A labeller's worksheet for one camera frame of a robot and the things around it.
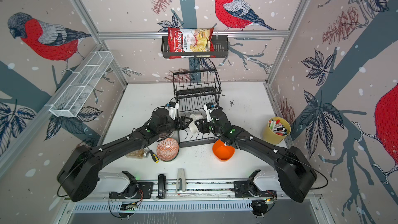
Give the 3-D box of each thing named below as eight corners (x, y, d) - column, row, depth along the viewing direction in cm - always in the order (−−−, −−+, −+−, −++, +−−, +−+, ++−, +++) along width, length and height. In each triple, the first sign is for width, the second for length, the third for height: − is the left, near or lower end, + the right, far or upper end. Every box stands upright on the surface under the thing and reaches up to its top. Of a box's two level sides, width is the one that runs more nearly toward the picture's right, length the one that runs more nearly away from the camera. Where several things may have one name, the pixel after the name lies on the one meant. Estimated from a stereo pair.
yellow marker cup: (260, 148, 90) (269, 136, 78) (256, 130, 98) (263, 116, 85) (282, 148, 90) (295, 136, 78) (276, 130, 98) (287, 116, 85)
